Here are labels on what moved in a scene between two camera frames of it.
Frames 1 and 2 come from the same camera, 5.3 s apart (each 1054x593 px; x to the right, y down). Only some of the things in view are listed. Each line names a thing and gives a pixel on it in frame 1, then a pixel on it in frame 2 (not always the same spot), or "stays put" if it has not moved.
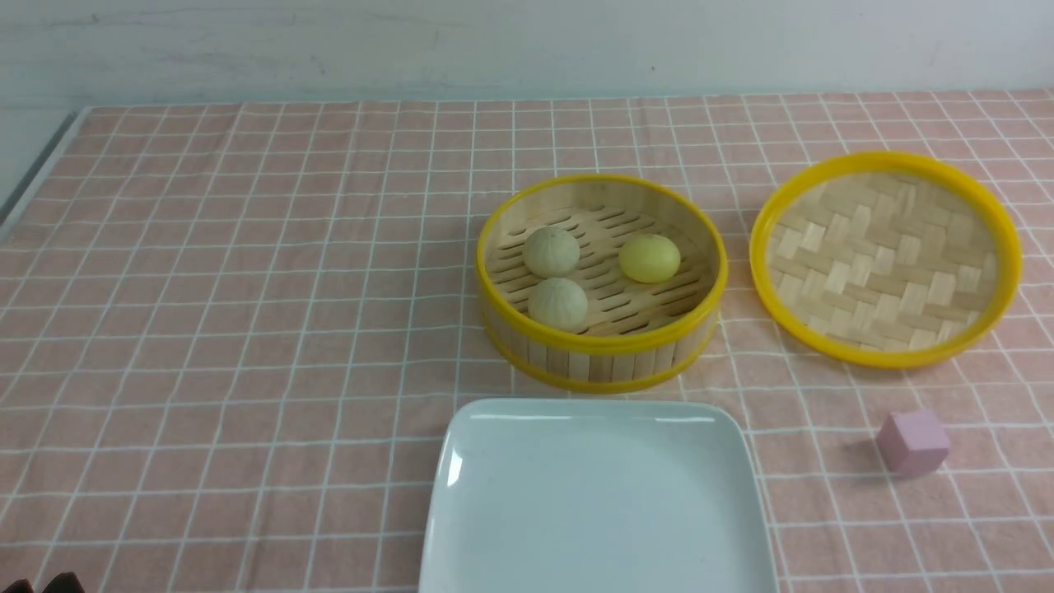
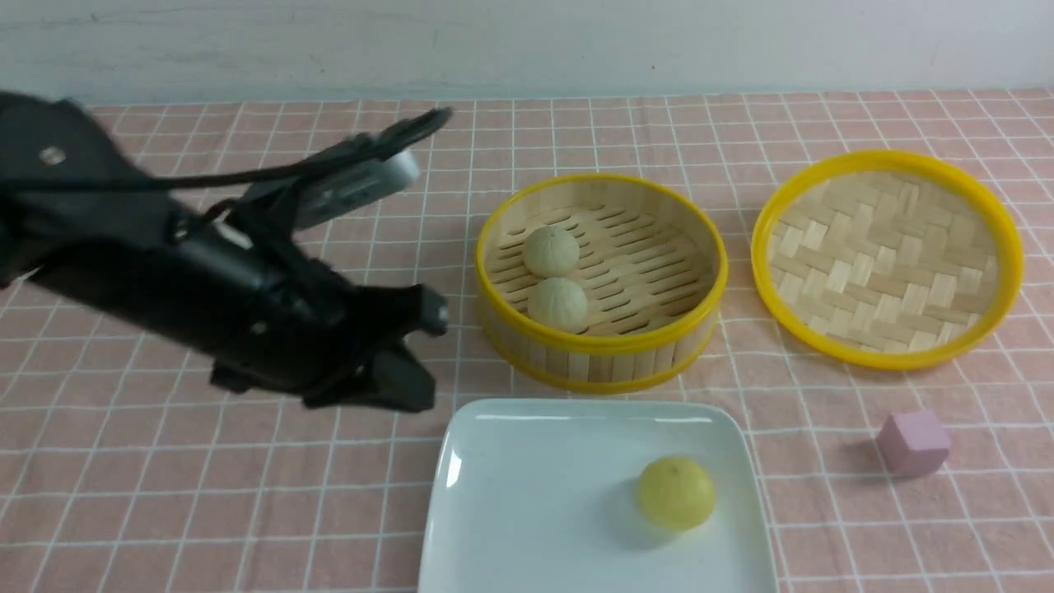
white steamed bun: [559, 304] stays put
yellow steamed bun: [650, 258] -> [675, 492]
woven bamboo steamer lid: [883, 260] stays put
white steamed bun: [551, 252] stays put
